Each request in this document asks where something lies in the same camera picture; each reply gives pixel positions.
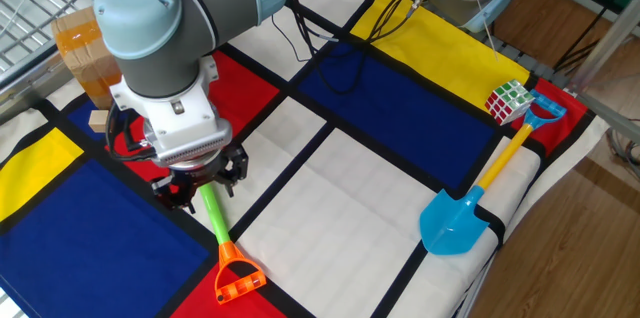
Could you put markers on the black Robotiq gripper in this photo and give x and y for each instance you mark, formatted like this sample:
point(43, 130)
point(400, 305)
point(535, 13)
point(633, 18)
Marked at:
point(200, 172)

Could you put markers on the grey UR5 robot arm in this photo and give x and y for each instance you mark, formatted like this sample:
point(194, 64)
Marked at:
point(165, 33)

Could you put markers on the small wooden cube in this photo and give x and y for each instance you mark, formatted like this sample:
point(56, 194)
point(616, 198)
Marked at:
point(99, 121)

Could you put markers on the taped cardboard box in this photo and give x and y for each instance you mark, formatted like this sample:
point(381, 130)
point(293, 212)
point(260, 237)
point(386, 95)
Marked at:
point(85, 53)

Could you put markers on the Mondrian pattern tablecloth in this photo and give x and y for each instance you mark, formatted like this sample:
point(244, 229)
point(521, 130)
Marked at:
point(400, 118)

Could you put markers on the Rubik's cube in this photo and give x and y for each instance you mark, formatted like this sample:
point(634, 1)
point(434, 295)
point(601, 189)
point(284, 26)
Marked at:
point(507, 103)

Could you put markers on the aluminium frame post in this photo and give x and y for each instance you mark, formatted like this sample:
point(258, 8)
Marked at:
point(605, 40)

